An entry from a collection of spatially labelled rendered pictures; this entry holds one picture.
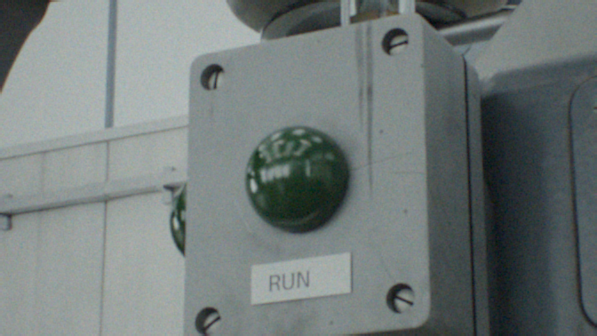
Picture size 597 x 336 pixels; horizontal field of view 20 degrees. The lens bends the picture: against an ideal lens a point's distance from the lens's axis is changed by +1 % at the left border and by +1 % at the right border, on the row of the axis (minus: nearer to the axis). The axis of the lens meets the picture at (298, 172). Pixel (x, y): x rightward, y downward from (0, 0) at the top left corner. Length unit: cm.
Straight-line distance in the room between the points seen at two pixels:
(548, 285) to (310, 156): 8
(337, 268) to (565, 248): 7
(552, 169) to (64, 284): 659
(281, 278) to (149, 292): 636
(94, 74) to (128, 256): 89
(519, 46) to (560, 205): 18
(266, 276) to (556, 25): 22
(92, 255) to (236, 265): 655
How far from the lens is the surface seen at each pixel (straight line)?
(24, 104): 749
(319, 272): 45
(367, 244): 44
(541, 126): 49
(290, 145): 44
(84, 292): 699
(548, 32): 64
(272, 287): 45
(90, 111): 726
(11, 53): 97
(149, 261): 685
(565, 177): 49
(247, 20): 96
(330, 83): 46
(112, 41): 729
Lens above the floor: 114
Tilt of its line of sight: 19 degrees up
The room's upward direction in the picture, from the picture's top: straight up
